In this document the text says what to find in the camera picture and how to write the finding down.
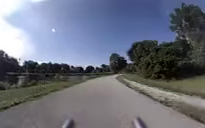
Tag robot's own part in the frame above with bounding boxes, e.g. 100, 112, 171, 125
133, 116, 146, 128
61, 118, 74, 128

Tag lone dark green tree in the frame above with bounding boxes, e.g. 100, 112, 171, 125
109, 52, 128, 73

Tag grey asphalt path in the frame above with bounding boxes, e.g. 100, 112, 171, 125
0, 74, 205, 128

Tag dense wood of trees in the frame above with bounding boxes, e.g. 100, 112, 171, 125
126, 3, 205, 80

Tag grass slope by trees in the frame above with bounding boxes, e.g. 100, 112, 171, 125
123, 72, 205, 100

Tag waterside reeds and bushes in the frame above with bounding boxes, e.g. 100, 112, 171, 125
0, 73, 71, 92

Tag distant row of trees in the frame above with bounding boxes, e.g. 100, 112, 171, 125
0, 49, 112, 75

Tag pond water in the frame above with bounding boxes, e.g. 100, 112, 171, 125
3, 73, 101, 86

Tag grass verge by water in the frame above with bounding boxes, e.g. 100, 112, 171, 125
0, 74, 108, 113

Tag pale gravel strip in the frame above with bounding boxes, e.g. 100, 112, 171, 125
115, 74, 205, 126

